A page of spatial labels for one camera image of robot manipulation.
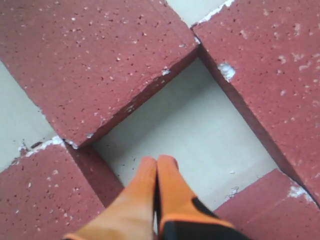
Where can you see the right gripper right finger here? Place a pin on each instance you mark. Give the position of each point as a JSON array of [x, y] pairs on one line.
[[180, 214]]

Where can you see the large red brick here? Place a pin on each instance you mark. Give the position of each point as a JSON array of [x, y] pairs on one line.
[[54, 190]]

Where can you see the second row red brick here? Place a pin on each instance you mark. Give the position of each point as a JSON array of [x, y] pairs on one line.
[[265, 55]]

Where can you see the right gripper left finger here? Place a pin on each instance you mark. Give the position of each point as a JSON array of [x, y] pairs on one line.
[[131, 214]]

